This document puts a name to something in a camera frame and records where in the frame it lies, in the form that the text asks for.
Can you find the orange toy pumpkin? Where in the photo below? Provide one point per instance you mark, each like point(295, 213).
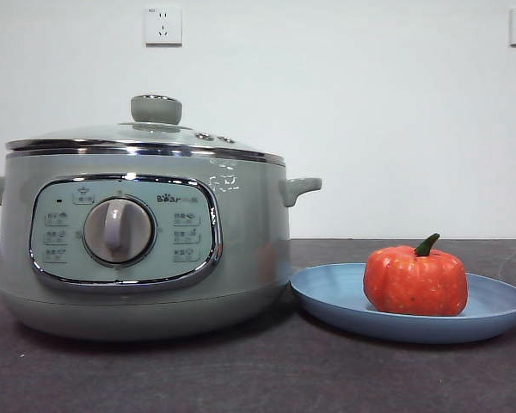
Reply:
point(413, 284)

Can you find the pale green electric steamer pot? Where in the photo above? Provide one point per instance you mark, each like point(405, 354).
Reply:
point(253, 241)

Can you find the glass lid with green knob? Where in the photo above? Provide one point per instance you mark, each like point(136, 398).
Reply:
point(156, 109)

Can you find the blue round plate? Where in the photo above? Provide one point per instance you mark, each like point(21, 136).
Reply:
point(327, 297)

